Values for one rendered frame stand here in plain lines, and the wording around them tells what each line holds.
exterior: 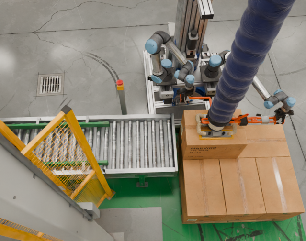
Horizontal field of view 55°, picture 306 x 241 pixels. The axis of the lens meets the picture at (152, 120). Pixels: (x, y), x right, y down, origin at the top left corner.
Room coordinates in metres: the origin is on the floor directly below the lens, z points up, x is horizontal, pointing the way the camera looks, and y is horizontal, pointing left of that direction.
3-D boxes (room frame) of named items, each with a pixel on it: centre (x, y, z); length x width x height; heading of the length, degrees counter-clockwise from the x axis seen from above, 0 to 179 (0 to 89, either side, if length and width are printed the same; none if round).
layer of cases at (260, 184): (1.03, -0.94, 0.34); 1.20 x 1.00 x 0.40; 93
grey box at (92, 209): (0.35, 0.45, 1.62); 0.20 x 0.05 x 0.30; 93
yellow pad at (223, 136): (1.22, -0.63, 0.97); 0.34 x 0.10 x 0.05; 92
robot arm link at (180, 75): (1.63, -0.26, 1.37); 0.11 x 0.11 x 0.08; 57
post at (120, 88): (1.77, 0.35, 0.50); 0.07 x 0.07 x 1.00; 3
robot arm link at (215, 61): (1.91, -0.62, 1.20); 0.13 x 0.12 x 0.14; 126
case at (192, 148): (1.31, -0.63, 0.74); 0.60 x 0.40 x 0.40; 92
